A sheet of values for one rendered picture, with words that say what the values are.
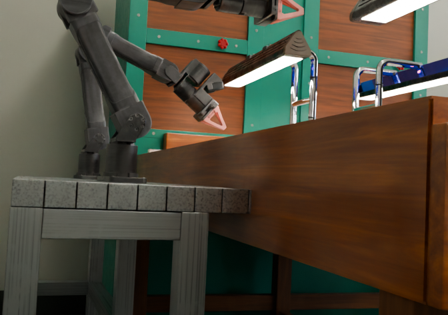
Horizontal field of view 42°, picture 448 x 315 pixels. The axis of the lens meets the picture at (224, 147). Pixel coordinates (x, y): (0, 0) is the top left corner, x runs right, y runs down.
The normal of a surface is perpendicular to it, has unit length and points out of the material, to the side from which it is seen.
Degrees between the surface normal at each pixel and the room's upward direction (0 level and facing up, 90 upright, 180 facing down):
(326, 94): 90
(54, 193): 90
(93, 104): 90
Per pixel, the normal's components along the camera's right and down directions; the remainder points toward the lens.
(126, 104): 0.28, -0.02
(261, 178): -0.95, -0.07
